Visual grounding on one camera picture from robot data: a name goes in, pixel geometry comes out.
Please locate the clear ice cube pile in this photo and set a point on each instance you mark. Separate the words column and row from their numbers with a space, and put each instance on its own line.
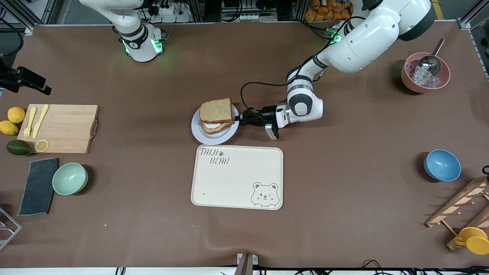
column 422, row 78

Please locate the blue bowl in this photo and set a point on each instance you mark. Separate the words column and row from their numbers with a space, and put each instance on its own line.
column 442, row 165

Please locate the wooden cutting board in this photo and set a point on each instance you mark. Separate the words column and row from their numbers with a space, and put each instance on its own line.
column 68, row 130

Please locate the pink bowl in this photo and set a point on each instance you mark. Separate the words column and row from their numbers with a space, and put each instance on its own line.
column 420, row 88

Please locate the mint green bowl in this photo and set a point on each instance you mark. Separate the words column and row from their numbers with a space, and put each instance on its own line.
column 70, row 178

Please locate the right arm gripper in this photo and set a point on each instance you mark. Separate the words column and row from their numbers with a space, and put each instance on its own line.
column 4, row 71

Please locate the green avocado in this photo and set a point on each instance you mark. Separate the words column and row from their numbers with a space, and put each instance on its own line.
column 18, row 148

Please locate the cream bear print tray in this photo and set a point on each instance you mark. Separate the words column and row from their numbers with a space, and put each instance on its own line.
column 237, row 179

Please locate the dark grey cloth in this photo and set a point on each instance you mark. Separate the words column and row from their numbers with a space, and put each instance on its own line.
column 38, row 187

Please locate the yellow plastic knife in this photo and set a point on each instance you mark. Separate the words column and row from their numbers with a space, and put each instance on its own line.
column 38, row 126

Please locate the metal table bracket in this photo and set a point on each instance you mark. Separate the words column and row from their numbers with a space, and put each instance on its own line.
column 246, row 265

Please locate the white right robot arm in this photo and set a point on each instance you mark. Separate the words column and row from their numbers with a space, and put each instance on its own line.
column 141, row 46

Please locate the yellow lemon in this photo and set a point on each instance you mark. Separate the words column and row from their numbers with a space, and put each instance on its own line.
column 8, row 128
column 16, row 115

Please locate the lemon slice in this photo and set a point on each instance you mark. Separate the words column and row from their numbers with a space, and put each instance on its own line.
column 41, row 145

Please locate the white round plate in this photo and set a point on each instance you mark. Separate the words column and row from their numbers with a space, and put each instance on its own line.
column 214, row 138

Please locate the white power strip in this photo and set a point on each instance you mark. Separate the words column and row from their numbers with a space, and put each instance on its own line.
column 168, row 11

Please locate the yellow cup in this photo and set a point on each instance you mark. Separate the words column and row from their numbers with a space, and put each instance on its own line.
column 475, row 242

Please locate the orange bread roll pile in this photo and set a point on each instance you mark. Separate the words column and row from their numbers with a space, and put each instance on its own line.
column 324, row 11

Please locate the fried egg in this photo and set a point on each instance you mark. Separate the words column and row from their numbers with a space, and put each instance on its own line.
column 212, row 125

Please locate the brown bread slice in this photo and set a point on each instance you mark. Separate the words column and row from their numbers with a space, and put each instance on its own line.
column 216, row 110
column 217, row 130

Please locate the wooden rack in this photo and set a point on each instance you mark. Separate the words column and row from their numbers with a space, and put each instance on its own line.
column 458, row 201

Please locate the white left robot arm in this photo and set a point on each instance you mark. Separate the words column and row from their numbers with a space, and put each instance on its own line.
column 363, row 46

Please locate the yellow plastic fork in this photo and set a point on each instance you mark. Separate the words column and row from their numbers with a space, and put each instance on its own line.
column 28, row 124

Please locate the brown table cover sheet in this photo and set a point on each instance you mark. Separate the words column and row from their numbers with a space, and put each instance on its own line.
column 153, row 95

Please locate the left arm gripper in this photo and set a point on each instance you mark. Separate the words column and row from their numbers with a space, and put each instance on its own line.
column 266, row 115

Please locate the metal scoop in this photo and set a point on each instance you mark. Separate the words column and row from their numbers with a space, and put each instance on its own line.
column 429, row 64

